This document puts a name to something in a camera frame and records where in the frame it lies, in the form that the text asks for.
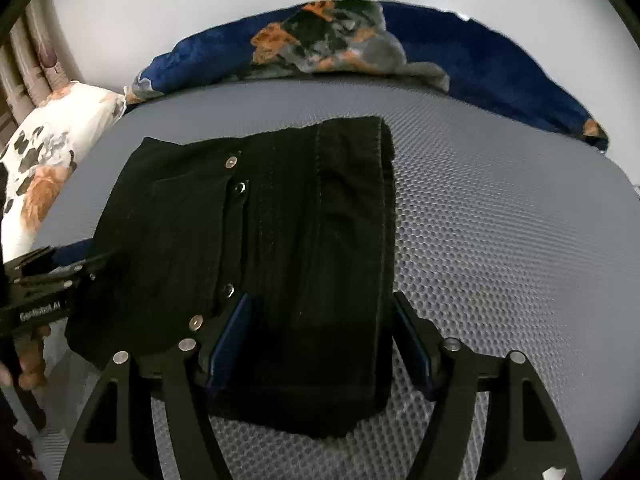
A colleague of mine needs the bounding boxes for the white orange floral pillow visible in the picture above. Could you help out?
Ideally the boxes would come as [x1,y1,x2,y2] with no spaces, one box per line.
[1,81,127,261]

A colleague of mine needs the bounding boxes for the left hand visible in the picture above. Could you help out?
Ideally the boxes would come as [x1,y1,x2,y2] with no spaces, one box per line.
[17,325,51,391]

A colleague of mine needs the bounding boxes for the black pants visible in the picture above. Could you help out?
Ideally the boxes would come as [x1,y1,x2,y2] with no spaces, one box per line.
[65,116,396,438]

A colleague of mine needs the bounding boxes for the blue floral blanket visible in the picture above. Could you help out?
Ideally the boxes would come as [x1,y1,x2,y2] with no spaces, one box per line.
[125,0,610,153]

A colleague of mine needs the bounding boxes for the grey mesh mattress cover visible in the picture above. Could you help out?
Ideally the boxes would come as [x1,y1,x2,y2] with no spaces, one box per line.
[37,78,639,479]

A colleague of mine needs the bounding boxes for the beige curtain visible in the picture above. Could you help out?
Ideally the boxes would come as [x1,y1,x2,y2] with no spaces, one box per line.
[1,0,78,142]

